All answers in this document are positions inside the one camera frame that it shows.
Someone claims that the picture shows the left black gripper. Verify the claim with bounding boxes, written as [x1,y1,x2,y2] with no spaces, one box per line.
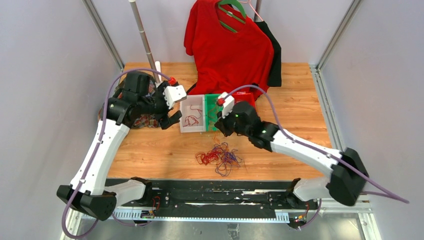
[138,81,182,129]

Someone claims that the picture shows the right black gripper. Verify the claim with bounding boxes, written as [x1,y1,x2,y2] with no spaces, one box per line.
[214,105,251,138]

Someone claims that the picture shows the red wire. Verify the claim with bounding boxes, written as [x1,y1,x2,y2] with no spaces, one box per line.
[182,104,204,128]

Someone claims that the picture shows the orange wires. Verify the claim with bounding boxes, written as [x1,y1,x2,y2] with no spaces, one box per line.
[207,96,223,132]

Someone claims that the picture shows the coloured wire bundle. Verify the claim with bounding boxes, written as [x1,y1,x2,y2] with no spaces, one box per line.
[194,132,243,178]

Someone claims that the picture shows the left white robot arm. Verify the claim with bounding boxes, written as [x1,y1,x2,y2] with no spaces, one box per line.
[56,71,187,221]

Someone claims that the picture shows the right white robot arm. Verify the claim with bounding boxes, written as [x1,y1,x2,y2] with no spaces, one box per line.
[215,98,368,209]

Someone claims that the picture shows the plaid flannel shirt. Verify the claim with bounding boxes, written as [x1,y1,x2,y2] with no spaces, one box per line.
[106,71,164,129]

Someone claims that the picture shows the red plastic bin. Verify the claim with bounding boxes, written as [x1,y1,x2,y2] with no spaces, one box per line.
[231,92,256,109]

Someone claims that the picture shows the green plastic bin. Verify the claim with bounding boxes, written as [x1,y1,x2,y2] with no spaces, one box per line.
[204,94,223,132]

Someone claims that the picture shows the white plastic bin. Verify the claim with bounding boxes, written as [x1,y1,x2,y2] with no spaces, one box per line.
[179,94,206,133]

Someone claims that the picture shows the black t-shirt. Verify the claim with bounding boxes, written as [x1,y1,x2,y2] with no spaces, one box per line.
[255,21,282,87]

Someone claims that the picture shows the red t-shirt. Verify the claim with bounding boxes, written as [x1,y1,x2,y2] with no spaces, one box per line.
[183,0,274,95]

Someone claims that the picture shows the green clothes hanger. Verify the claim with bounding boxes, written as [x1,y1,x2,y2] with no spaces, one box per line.
[215,0,248,34]

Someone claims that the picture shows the pink clothes hanger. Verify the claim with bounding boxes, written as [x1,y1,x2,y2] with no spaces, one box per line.
[238,0,264,22]

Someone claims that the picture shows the metal rack pole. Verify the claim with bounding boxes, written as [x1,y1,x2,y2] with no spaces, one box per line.
[128,0,161,71]

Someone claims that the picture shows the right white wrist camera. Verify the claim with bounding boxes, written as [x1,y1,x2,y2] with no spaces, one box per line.
[216,92,235,119]

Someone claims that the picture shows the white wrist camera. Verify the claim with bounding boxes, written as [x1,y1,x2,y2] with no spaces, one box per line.
[163,85,187,110]
[216,92,235,119]

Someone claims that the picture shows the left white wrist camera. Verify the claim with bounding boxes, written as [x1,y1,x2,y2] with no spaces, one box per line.
[163,85,187,110]

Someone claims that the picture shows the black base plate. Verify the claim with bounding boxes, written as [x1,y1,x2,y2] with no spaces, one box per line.
[124,180,317,220]

